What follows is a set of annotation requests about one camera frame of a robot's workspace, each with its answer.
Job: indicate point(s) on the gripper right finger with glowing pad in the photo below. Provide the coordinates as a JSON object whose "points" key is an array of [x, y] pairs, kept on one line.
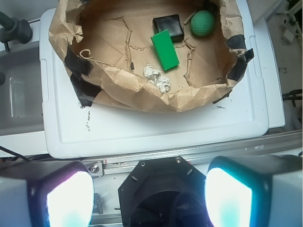
{"points": [[255, 191]]}

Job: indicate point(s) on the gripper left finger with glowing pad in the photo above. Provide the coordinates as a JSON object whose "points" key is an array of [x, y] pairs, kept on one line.
{"points": [[45, 194]]}

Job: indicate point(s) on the green rectangular block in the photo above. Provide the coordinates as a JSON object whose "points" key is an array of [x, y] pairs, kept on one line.
{"points": [[165, 50]]}

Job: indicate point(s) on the black square block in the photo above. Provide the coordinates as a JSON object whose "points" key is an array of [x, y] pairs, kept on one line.
{"points": [[170, 23]]}

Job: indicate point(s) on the clear plastic container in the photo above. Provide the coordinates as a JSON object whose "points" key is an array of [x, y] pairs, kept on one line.
{"points": [[20, 90]]}

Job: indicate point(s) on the crumpled white paper wad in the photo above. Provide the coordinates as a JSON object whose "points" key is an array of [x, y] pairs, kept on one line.
{"points": [[155, 77]]}

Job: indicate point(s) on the grey clamp knob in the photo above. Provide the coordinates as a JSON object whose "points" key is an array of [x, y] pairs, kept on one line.
{"points": [[14, 29]]}

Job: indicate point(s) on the brown paper bag tray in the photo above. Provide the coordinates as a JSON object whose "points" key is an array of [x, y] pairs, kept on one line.
{"points": [[105, 44]]}

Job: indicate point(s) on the green dimpled ball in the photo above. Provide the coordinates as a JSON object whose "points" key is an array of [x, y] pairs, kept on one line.
{"points": [[202, 23]]}

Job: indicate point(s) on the aluminium extrusion rail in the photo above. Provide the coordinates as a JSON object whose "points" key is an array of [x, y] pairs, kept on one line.
{"points": [[268, 144]]}

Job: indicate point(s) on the metal corner bracket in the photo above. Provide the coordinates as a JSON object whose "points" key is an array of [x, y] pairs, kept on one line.
{"points": [[95, 169]]}

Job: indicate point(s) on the black octagonal mount plate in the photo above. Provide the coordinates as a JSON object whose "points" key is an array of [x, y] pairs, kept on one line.
{"points": [[164, 192]]}

